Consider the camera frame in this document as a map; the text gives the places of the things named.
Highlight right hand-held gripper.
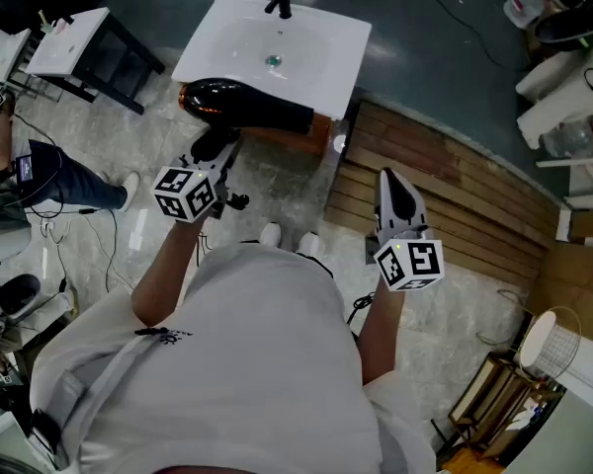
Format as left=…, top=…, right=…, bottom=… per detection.
left=365, top=167, right=446, bottom=293

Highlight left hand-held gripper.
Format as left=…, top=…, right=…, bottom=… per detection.
left=152, top=134, right=244, bottom=224

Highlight black hair dryer orange ring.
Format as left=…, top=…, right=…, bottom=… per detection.
left=177, top=77, right=316, bottom=155

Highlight white ceramic sink basin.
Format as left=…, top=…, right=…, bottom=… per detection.
left=171, top=0, right=373, bottom=121

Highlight person's right forearm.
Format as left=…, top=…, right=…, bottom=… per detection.
left=358, top=283, right=407, bottom=385

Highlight person's left forearm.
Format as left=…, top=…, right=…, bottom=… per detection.
left=130, top=217, right=205, bottom=329

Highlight wooden plank platform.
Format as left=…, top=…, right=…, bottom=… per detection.
left=324, top=99, right=562, bottom=285

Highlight person's right white shoe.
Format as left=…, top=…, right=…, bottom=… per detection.
left=296, top=232, right=326, bottom=260

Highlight person's white shoe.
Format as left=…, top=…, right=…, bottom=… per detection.
left=296, top=232, right=326, bottom=260
left=259, top=221, right=283, bottom=246

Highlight person's left white shoe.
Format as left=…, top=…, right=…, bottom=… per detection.
left=259, top=221, right=283, bottom=246

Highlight small white basin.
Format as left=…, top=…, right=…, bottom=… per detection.
left=25, top=6, right=111, bottom=78

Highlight white rolled sheets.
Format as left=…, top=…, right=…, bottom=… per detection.
left=516, top=46, right=593, bottom=150

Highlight cardboard box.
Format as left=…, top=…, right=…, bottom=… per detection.
left=555, top=208, right=593, bottom=242

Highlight flat cardboard sheet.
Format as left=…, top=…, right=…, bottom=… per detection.
left=526, top=242, right=593, bottom=349

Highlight person's white shirt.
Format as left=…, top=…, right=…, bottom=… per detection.
left=29, top=242, right=437, bottom=474

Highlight clear water jug red label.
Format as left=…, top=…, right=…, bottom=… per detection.
left=503, top=0, right=550, bottom=30

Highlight black round bowl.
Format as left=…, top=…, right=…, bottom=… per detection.
left=533, top=8, right=593, bottom=51

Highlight orange box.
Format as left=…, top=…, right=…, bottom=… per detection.
left=437, top=445, right=505, bottom=474

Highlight white curved cabinet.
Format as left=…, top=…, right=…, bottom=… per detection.
left=503, top=362, right=593, bottom=474

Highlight black waist device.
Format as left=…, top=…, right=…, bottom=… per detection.
left=29, top=407, right=63, bottom=457

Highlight white frame rack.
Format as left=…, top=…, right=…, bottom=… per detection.
left=536, top=158, right=593, bottom=210

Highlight long black floor cable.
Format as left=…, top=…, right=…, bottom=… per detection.
left=421, top=0, right=528, bottom=72

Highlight wire basket white lid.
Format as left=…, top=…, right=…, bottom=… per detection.
left=518, top=306, right=582, bottom=382

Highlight gold frame rack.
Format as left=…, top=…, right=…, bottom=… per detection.
left=447, top=355, right=536, bottom=456

